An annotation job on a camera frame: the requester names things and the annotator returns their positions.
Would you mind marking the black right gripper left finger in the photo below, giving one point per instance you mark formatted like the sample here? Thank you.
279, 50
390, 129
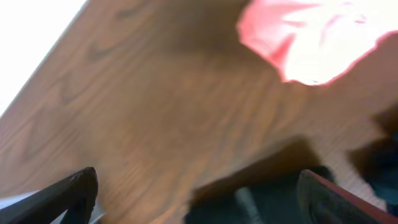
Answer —
74, 197

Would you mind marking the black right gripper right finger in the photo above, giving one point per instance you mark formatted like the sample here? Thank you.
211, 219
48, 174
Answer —
322, 201

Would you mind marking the black garment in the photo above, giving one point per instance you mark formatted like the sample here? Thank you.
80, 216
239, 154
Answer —
272, 201

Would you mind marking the pink garment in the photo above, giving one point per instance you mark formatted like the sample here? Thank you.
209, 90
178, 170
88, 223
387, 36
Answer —
314, 42

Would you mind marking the dark teal folded garment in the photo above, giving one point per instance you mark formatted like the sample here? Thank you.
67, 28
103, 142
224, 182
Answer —
377, 162

